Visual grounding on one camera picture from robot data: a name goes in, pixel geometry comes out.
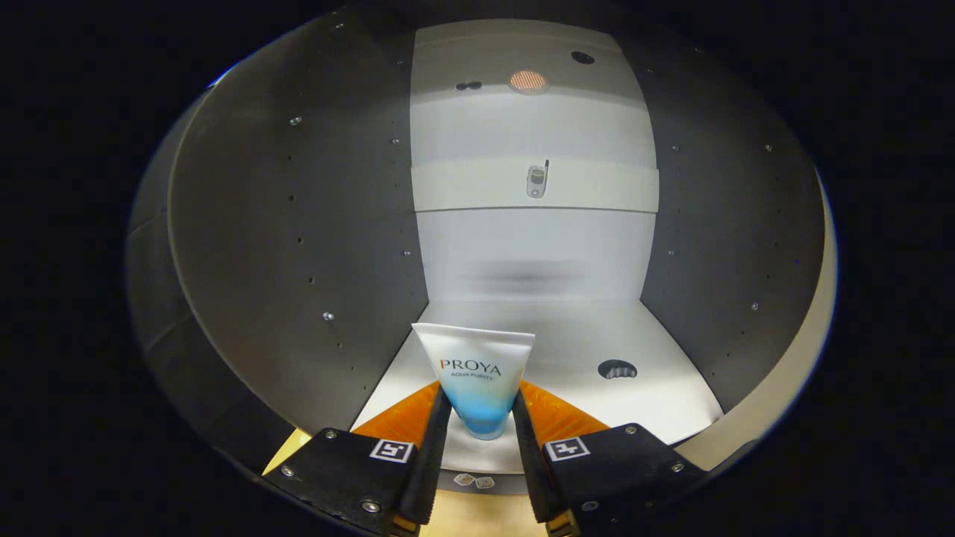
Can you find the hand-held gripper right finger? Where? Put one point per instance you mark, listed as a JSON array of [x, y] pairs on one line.
[[533, 462]]

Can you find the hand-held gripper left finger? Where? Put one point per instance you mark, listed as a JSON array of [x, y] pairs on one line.
[[429, 462]]

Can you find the white and blue tube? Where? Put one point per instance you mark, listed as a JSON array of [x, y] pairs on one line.
[[477, 373]]

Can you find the dark grey cabinet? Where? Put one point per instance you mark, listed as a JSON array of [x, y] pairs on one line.
[[298, 261]]

